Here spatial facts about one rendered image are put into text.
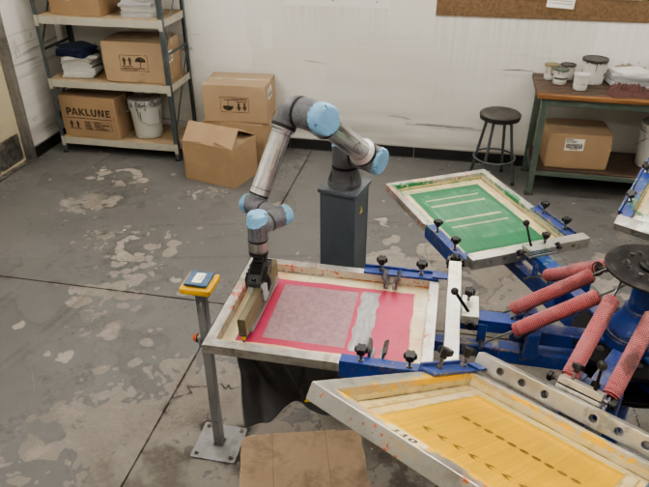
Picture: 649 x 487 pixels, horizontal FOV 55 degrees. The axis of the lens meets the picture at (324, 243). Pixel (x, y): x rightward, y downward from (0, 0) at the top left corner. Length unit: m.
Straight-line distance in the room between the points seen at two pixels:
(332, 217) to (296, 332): 0.69
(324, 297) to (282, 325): 0.23
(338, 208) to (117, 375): 1.65
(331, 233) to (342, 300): 0.47
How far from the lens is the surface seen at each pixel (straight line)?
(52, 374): 3.85
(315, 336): 2.29
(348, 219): 2.77
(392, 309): 2.43
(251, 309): 2.27
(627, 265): 2.23
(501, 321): 2.30
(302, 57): 6.01
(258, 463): 3.12
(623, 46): 5.95
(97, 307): 4.26
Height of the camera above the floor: 2.41
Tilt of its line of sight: 31 degrees down
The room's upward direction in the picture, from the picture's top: straight up
